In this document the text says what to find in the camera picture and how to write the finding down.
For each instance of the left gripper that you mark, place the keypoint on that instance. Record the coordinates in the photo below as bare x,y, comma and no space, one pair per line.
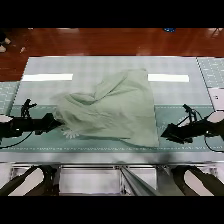
46,123

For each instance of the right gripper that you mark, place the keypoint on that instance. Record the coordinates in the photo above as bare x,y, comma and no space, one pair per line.
176,133

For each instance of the pale green shirt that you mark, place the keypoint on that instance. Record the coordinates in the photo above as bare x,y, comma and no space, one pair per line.
116,110

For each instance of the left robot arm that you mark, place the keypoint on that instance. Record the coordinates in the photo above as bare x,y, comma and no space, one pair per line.
16,126

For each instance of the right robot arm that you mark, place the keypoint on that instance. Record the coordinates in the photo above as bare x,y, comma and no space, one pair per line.
208,126

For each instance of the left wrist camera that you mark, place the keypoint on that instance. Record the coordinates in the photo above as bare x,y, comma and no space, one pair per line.
26,107

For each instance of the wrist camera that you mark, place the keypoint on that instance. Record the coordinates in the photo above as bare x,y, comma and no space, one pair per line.
190,111
26,107

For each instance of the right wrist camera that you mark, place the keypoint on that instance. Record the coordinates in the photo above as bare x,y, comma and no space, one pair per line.
190,111

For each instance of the silver frame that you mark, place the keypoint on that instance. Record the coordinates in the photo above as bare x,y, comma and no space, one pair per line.
100,166

